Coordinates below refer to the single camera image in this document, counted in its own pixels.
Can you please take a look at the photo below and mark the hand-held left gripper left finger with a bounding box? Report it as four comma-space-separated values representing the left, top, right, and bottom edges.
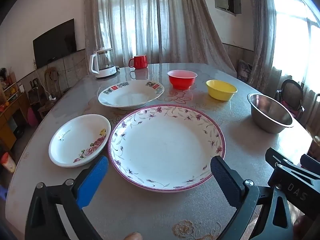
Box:
25, 154, 109, 240

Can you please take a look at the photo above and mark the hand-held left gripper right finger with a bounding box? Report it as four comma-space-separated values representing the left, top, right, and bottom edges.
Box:
210, 156, 294, 240

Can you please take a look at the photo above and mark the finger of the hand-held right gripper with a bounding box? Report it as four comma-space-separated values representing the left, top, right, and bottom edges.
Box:
265, 147, 320, 217
300, 154, 320, 174

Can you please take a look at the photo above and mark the white rose print plate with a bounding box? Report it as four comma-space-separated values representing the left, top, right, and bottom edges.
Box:
48, 114, 111, 168

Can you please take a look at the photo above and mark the stainless steel bowl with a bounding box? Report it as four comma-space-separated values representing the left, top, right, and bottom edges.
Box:
247, 93, 293, 134

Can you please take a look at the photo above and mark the large purple floral plate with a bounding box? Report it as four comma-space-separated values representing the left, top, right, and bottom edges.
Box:
108, 104, 226, 193

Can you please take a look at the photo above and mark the yellow plastic bowl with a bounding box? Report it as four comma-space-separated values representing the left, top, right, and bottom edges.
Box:
206, 80, 238, 101

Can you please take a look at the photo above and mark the white plate red green print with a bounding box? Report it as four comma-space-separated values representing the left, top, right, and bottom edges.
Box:
98, 80, 165, 110

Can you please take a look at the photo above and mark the red plastic bowl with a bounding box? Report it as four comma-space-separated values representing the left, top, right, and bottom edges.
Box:
167, 70, 198, 90

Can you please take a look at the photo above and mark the black wicker-back chair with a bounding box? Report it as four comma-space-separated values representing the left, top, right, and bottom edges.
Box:
275, 79, 305, 115

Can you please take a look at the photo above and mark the pink bag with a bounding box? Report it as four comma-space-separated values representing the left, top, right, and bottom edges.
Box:
27, 107, 38, 127

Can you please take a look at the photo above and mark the white container orange lid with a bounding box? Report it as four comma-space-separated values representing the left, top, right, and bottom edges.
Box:
0, 152, 17, 173

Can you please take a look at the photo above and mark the black speaker box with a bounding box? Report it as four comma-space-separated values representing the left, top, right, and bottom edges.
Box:
27, 86, 40, 104

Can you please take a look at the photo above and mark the wooden cabinet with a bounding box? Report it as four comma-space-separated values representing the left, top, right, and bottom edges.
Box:
0, 67, 30, 150

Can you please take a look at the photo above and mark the wooden chair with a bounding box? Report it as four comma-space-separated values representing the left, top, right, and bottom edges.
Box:
37, 67, 63, 115

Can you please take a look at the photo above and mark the white glass electric kettle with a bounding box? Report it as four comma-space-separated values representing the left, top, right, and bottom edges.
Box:
89, 47, 120, 79

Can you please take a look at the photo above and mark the leaning printed cushion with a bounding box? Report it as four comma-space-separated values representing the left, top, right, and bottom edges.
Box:
237, 59, 253, 82

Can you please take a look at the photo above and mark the red mug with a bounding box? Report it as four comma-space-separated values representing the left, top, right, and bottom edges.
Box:
128, 55, 148, 69

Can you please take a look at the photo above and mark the bright window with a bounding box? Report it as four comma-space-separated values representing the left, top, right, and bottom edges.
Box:
272, 0, 320, 80

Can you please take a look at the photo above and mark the narrow beige sheer curtain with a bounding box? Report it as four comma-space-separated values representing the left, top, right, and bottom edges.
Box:
247, 0, 283, 85

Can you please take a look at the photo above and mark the wide beige sheer curtain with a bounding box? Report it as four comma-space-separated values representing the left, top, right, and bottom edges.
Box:
84, 0, 237, 78

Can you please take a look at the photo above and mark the black wall television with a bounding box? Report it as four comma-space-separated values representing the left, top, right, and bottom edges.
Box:
33, 18, 77, 69

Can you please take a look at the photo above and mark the grey wall electrical box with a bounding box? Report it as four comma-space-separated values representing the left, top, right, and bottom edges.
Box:
214, 0, 242, 15

